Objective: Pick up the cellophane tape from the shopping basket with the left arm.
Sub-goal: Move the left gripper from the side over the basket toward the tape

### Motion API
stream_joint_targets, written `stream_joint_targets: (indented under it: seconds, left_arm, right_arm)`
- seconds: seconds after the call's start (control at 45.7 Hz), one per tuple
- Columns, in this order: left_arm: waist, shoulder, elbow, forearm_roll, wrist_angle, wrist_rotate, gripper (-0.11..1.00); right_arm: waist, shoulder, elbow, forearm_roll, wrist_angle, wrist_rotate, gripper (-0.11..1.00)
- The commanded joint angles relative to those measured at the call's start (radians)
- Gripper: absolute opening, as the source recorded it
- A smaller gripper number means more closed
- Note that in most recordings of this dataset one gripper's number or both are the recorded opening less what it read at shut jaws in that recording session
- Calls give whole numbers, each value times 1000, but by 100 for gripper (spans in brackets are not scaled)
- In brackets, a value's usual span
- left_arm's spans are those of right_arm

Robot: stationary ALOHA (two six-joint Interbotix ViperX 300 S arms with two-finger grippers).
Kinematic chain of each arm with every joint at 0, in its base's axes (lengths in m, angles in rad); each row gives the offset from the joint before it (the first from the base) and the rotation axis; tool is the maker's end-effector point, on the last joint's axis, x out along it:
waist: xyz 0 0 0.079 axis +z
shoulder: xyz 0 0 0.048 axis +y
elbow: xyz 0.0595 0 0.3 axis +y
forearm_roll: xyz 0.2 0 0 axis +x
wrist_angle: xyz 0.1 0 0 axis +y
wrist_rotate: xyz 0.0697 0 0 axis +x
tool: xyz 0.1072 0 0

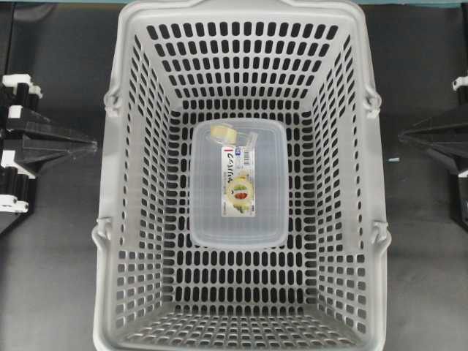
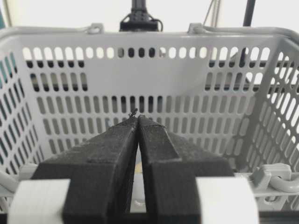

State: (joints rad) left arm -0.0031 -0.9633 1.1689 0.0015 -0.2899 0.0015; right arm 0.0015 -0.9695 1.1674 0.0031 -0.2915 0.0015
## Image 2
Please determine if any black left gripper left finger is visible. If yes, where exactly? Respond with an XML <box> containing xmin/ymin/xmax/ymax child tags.
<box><xmin>7</xmin><ymin>116</ymin><xmax>139</xmax><ymax>224</ymax></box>

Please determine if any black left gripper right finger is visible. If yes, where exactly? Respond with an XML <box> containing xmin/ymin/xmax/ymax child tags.
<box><xmin>138</xmin><ymin>115</ymin><xmax>234</xmax><ymax>224</ymax></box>

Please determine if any grey plastic shopping basket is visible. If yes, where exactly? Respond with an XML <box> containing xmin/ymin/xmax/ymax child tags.
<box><xmin>0</xmin><ymin>22</ymin><xmax>299</xmax><ymax>214</ymax></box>

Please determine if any black camera stand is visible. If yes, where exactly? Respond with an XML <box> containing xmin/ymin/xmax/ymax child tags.
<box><xmin>119</xmin><ymin>0</ymin><xmax>164</xmax><ymax>32</ymax></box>

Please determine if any black cable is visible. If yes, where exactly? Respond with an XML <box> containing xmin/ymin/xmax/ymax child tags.
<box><xmin>238</xmin><ymin>0</ymin><xmax>257</xmax><ymax>68</ymax></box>

